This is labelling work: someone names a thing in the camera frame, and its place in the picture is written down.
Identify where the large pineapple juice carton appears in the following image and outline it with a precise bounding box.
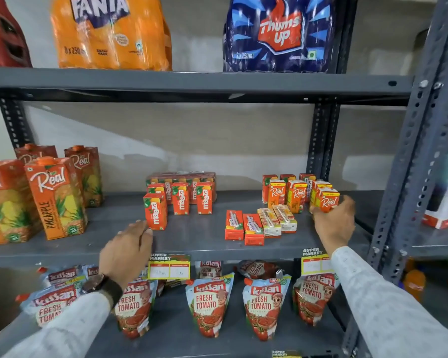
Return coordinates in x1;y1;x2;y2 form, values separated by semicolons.
25;157;89;241
0;159;42;246
64;145;105;209
14;143;59;165

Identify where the person's left forearm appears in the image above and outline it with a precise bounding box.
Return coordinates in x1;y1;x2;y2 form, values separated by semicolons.
1;291;115;358

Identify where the orange shrink-wrapped soda pack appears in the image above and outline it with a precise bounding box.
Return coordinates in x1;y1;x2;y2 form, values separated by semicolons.
50;0;172;71

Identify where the person's left hand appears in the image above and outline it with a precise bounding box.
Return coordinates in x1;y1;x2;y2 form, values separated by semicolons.
99;219;154;290

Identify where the blue shrink-wrapped soda pack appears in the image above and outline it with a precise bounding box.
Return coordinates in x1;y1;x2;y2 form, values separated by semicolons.
223;0;337;73

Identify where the small orange juice carton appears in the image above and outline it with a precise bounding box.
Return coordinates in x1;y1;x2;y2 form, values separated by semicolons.
315;188;340;214

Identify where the orange drink bottle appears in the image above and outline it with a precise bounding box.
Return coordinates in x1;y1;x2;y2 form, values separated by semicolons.
403;269;426;303

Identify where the small red lying carton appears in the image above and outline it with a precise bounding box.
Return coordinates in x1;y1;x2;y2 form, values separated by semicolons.
243;213;265;246
225;210;245;241

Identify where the red shrink-wrapped soda pack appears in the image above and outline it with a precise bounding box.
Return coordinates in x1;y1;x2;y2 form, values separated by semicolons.
0;0;33;68

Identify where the black wrist watch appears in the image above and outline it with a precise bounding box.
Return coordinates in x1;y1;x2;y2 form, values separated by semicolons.
81;273;124;309

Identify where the shrink-wrapped mango drink pack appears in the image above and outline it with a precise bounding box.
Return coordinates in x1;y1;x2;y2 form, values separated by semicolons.
146;171;217;204

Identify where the group of standing juice cartons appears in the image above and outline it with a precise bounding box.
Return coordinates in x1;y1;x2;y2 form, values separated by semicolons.
261;173;334;214

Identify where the white and red box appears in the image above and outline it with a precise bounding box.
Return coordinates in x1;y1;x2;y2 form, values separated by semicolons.
421;143;448;230

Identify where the row of tomato ketchup pouches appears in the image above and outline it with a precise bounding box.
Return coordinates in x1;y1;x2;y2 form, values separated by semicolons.
15;260;340;342

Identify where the grey metal shelf rack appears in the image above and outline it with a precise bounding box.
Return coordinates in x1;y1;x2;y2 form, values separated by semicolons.
409;227;448;358
0;0;448;358

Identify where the person's right forearm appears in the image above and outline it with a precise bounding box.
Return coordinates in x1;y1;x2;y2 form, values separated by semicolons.
330;245;448;358

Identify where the person's right hand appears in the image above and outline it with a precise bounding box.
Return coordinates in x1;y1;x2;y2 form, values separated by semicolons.
312;195;356;256

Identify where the small beige lying carton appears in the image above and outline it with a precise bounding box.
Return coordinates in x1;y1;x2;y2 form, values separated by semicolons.
257;208;282;237
271;204;298;234

